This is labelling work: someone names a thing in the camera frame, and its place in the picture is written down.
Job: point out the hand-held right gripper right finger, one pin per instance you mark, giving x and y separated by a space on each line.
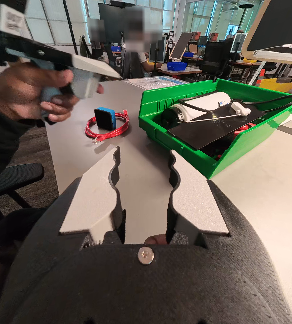
196 205

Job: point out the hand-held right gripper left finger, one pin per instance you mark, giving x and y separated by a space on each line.
93 202

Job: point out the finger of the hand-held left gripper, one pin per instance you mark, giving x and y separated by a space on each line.
93 65
85 83

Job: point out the blue black whiteboard eraser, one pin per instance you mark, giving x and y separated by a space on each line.
104 120

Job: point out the green plastic bin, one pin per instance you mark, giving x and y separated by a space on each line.
257 141

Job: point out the white plastic stick tool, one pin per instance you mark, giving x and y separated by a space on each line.
240 108

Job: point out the person's left hand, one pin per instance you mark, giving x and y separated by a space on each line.
14 93

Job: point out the black floor lamp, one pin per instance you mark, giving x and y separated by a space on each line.
246 6
70 27

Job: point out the office chair with grey jacket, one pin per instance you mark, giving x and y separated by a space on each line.
132 65

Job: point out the large black monitor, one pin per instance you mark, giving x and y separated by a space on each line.
113 17

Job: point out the clear sleeve with papers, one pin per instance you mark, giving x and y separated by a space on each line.
156 82

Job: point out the small monitor on stand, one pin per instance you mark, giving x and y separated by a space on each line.
158 49

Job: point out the black webcam bar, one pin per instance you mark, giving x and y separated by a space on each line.
122 3

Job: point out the black flat sheet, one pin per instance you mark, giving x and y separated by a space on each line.
211 131

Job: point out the small marker tag sign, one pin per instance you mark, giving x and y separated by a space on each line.
171 39

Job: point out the blue plastic bin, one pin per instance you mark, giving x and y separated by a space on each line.
176 66

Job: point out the red tape roll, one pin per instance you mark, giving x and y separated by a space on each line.
244 127

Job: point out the tilted black board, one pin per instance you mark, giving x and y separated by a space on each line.
182 45

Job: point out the white bottle black cap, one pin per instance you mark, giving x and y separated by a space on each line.
204 103

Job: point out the wooden desk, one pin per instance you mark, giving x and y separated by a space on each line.
196 70

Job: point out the yellow box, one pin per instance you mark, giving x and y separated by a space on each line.
275 84

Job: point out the orange traffic cone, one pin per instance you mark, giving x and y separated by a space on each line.
261 73

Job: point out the tablet on stand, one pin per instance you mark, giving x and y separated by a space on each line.
239 42

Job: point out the black board on easel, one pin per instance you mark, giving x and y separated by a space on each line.
280 25

